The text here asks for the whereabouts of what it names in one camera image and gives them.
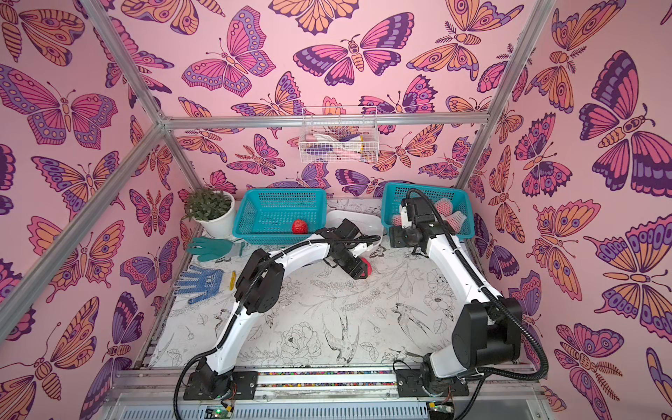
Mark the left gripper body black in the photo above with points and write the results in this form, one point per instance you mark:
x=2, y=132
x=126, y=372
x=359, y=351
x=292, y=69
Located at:
x=350, y=264

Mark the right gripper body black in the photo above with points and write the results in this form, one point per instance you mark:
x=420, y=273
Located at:
x=398, y=237

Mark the red apple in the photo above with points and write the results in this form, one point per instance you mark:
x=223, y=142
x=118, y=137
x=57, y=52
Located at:
x=300, y=227
x=368, y=268

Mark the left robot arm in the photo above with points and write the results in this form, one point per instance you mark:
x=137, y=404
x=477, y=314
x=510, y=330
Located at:
x=258, y=290

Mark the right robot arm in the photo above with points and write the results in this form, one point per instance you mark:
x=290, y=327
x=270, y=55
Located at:
x=489, y=330

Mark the white plastic tray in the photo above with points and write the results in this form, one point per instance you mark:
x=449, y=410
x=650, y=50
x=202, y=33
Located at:
x=368, y=225

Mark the left teal plastic basket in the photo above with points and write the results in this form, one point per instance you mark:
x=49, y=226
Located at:
x=265, y=215

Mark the green garden glove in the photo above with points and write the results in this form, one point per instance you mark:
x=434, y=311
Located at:
x=208, y=249

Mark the potted green plant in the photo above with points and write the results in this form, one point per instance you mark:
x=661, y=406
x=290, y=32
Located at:
x=214, y=210

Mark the blue dotted work glove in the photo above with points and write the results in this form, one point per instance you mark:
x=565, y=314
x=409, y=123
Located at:
x=199, y=284

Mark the white wire wall basket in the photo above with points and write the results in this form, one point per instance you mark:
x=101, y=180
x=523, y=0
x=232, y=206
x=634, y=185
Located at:
x=339, y=133

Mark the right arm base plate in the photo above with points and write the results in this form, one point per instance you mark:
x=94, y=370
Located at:
x=415, y=383

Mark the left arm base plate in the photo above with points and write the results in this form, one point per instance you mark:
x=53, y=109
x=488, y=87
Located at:
x=236, y=385

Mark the aluminium front rail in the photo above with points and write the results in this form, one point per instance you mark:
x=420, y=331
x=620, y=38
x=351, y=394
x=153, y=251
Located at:
x=360, y=393

